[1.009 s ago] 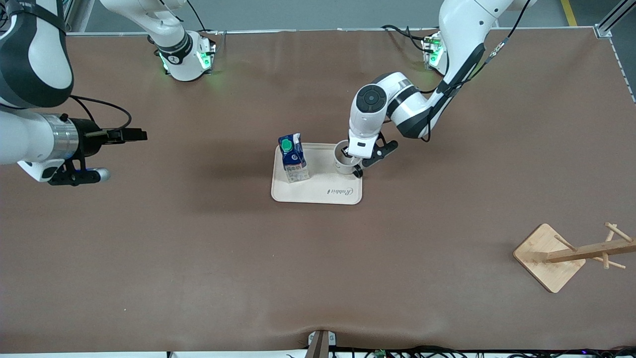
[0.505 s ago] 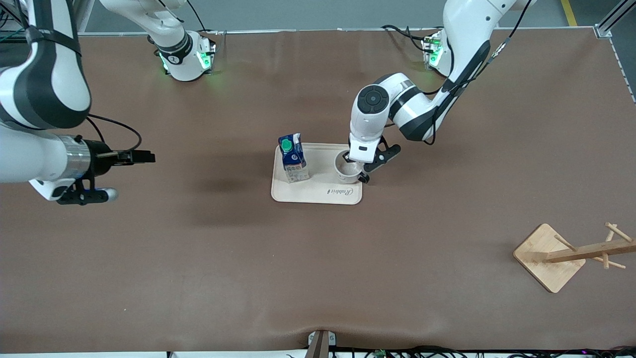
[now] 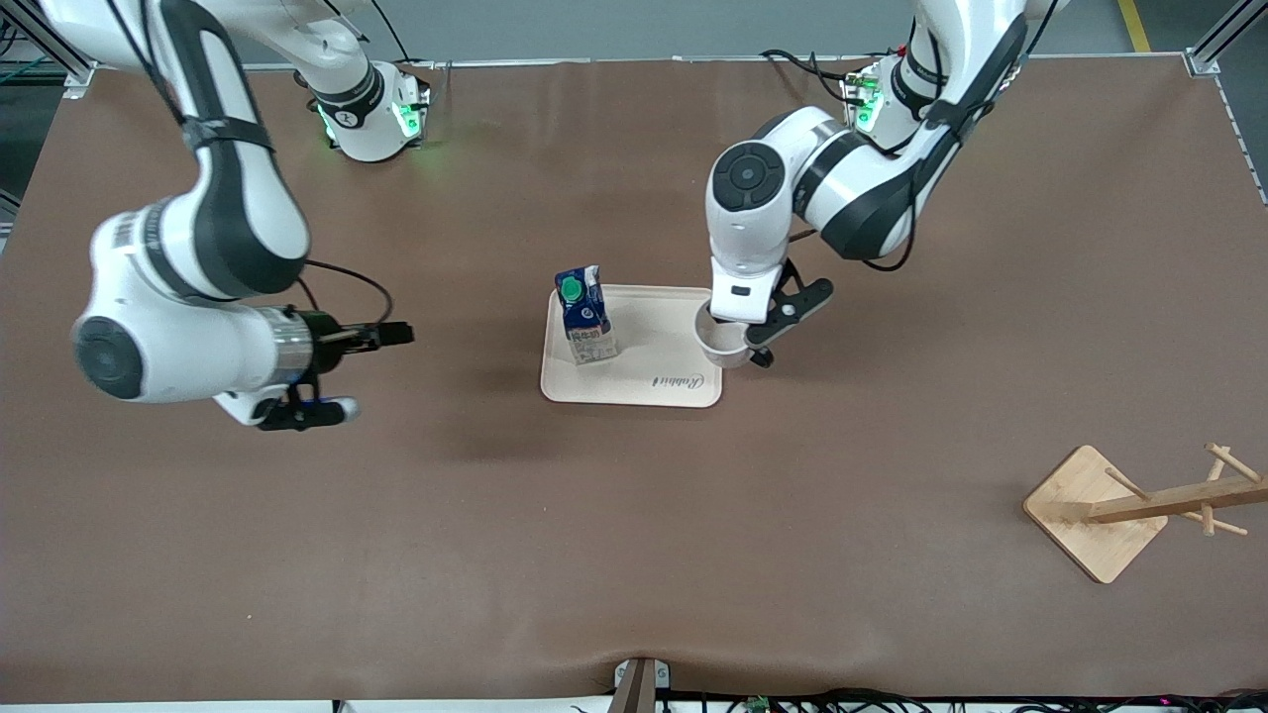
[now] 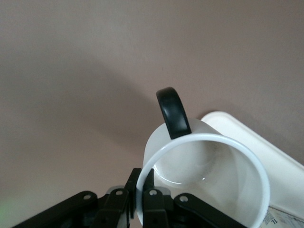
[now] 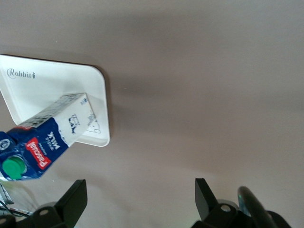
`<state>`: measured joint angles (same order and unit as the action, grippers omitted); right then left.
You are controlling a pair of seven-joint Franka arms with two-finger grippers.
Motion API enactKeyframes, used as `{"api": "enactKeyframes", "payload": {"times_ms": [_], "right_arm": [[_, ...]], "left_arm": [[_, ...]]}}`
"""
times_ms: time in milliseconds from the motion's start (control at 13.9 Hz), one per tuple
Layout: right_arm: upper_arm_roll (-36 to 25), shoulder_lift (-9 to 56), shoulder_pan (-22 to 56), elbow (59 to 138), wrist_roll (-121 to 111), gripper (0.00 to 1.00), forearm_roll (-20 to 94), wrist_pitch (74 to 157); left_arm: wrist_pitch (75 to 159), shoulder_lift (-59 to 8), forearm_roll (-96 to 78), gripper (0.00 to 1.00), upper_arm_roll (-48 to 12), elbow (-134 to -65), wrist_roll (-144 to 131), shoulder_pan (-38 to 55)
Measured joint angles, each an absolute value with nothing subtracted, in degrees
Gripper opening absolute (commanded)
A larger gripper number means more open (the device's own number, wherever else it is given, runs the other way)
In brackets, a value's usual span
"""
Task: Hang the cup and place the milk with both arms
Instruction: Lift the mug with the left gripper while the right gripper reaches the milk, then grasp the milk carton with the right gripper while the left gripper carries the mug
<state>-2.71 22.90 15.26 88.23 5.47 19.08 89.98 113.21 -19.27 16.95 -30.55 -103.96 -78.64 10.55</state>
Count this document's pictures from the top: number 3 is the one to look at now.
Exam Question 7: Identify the wooden cup rack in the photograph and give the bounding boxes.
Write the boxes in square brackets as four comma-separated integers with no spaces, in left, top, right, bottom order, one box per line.
[1022,442,1268,585]

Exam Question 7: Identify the black arm base cable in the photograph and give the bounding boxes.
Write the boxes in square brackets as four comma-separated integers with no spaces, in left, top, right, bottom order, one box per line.
[369,0,437,70]
[761,48,858,108]

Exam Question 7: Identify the black left arm base cable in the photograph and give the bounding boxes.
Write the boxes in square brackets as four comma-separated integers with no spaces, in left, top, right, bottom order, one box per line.
[761,48,858,108]

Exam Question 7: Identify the black right arm base cable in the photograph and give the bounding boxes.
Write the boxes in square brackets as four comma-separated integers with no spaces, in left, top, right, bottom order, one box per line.
[369,0,437,70]

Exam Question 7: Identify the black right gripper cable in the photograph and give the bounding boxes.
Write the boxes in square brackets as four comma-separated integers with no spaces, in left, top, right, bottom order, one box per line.
[297,259,395,328]

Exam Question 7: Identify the aluminium frame post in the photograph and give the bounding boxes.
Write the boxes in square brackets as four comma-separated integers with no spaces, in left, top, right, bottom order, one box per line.
[0,0,95,100]
[1184,0,1268,76]

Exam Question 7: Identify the blue milk carton green cap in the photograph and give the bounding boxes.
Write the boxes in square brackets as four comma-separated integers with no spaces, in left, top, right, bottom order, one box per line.
[554,264,618,365]

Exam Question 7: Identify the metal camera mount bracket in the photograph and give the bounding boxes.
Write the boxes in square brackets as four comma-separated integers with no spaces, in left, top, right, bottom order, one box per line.
[609,657,673,713]

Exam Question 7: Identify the brown table cover sheet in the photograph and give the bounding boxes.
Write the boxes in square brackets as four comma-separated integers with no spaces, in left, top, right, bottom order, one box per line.
[0,57,1268,706]

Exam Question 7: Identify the cream rabbit print tray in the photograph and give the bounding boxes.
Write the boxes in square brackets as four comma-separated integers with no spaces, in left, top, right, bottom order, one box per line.
[540,284,724,408]

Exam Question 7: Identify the white cup black handle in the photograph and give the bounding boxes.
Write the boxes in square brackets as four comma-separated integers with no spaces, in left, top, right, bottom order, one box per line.
[693,300,777,370]

